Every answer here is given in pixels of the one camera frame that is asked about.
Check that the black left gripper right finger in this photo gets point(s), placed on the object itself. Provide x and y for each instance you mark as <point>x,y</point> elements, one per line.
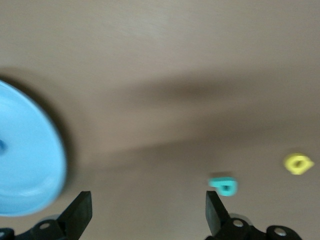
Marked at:
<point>215,212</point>

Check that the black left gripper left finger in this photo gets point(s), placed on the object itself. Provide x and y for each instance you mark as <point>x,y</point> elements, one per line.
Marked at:
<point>80,212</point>

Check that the yellow foam letter d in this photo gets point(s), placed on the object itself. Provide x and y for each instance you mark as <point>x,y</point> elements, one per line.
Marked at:
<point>290,163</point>

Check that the blue round plate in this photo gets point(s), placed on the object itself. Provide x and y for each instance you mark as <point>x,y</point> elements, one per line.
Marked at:
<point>25,162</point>

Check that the brown table cover mat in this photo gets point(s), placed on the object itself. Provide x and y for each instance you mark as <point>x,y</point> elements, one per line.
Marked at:
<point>175,50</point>

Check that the teal foam letter p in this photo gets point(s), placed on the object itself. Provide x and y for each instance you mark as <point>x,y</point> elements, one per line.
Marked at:
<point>220,182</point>

